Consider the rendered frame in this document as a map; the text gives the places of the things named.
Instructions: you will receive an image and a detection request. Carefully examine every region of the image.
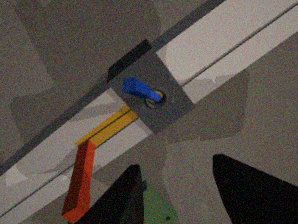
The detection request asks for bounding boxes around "aluminum slotted rail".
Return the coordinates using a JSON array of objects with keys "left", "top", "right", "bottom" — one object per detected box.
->
[{"left": 0, "top": 0, "right": 298, "bottom": 224}]

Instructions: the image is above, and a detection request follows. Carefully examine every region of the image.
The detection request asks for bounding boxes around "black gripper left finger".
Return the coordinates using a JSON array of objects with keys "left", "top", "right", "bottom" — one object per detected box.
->
[{"left": 74, "top": 165, "right": 145, "bottom": 224}]

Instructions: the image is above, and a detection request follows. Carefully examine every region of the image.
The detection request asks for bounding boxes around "blue pin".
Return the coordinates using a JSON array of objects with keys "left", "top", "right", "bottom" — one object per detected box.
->
[{"left": 122, "top": 77, "right": 161, "bottom": 101}]

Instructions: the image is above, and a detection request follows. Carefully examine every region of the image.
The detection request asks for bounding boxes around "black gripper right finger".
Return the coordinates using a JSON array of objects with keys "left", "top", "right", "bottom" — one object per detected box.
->
[{"left": 212, "top": 153, "right": 298, "bottom": 224}]

